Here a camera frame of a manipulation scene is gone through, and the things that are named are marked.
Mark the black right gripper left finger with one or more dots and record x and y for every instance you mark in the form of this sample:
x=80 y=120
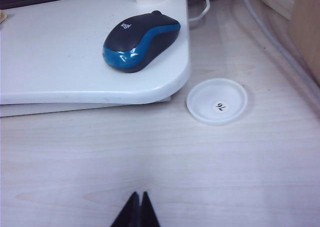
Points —
x=131 y=214

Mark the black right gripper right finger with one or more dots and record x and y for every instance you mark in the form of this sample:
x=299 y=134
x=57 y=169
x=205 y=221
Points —
x=148 y=214

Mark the cream cleaning cloth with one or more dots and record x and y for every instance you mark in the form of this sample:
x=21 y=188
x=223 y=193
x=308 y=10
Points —
x=2 y=19

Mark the white desk riser base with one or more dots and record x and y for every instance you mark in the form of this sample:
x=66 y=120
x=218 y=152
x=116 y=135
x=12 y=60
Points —
x=75 y=110

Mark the white plastic lid numbered 76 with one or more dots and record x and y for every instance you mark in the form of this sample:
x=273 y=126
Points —
x=207 y=99

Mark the black and blue computer mouse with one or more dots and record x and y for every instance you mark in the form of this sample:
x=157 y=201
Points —
x=135 y=42

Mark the white desk riser board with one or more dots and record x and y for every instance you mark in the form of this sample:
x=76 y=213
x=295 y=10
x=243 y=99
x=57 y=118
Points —
x=50 y=62

